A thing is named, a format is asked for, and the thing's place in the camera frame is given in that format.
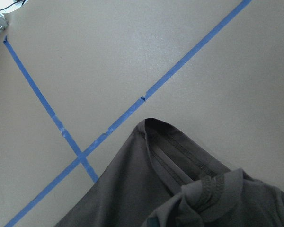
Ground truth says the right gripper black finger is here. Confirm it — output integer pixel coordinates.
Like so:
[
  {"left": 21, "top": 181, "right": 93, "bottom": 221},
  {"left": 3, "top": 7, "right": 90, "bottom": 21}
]
[{"left": 146, "top": 218, "right": 158, "bottom": 227}]

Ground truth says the brown t-shirt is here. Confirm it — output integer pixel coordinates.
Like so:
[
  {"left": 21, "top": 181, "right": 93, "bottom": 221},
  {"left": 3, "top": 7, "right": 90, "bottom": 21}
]
[{"left": 57, "top": 118, "right": 284, "bottom": 227}]

